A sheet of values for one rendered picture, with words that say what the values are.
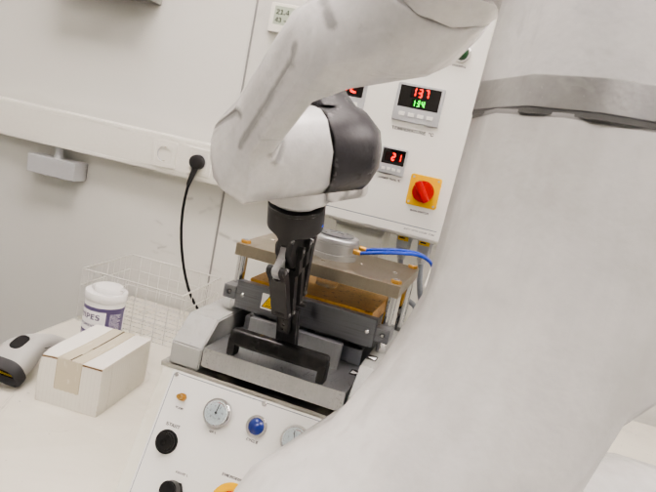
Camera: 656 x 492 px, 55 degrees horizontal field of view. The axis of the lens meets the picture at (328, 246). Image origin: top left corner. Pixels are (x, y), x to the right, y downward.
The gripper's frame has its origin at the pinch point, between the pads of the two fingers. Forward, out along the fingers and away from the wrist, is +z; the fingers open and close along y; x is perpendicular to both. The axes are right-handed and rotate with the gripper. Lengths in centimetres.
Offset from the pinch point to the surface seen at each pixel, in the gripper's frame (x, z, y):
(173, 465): -9.8, 17.0, 15.7
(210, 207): -49, 21, -65
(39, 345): -49, 22, -2
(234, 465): -1.1, 14.9, 13.7
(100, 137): -81, 8, -63
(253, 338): -3.6, 0.6, 3.8
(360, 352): 9.9, 5.7, -6.2
